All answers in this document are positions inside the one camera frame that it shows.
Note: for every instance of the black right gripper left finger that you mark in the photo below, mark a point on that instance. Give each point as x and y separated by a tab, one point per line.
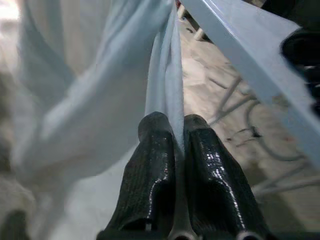
150	175

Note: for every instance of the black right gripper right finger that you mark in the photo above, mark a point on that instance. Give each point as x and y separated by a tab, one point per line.
212	180

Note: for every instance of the white garment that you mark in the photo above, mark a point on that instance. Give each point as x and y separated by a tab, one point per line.
87	100

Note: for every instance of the white folding table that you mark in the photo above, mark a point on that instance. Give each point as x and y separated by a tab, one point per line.
250	57

